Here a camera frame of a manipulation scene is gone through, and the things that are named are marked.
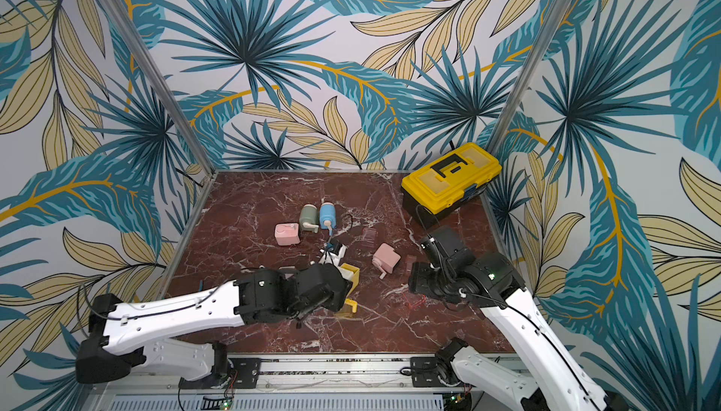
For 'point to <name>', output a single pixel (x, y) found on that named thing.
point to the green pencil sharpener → (309, 218)
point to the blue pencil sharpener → (328, 217)
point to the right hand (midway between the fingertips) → (418, 283)
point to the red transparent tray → (414, 299)
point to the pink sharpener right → (385, 259)
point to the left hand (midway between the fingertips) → (342, 289)
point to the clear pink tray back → (369, 237)
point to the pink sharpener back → (287, 234)
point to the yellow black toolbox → (437, 187)
